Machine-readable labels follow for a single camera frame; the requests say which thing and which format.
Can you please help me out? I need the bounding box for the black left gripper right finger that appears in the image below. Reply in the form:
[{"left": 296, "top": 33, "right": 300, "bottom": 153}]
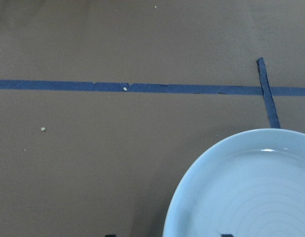
[{"left": 220, "top": 234, "right": 234, "bottom": 237}]

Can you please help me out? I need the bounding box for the light blue plate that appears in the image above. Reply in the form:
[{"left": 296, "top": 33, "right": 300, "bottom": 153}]
[{"left": 163, "top": 129, "right": 305, "bottom": 237}]

